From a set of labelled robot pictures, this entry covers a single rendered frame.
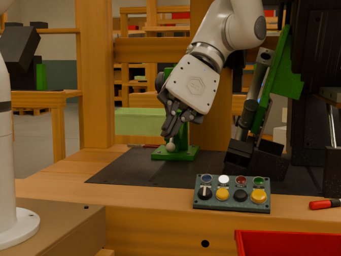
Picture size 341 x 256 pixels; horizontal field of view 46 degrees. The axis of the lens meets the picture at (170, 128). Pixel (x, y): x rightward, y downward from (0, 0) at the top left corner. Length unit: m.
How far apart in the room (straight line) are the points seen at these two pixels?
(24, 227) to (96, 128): 0.86
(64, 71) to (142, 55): 10.90
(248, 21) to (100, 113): 0.78
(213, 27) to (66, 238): 0.50
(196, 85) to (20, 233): 0.42
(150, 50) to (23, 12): 11.63
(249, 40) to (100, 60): 0.73
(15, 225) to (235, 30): 0.53
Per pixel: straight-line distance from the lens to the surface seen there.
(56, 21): 12.51
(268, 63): 1.06
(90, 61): 1.46
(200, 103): 0.81
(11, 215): 0.67
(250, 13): 0.83
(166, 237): 0.84
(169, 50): 1.47
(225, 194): 0.81
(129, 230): 0.86
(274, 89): 1.00
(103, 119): 1.46
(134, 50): 1.50
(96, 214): 0.74
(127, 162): 1.18
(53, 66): 12.53
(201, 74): 0.83
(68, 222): 0.70
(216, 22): 0.88
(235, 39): 0.84
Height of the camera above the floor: 1.19
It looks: 9 degrees down
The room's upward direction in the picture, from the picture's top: straight up
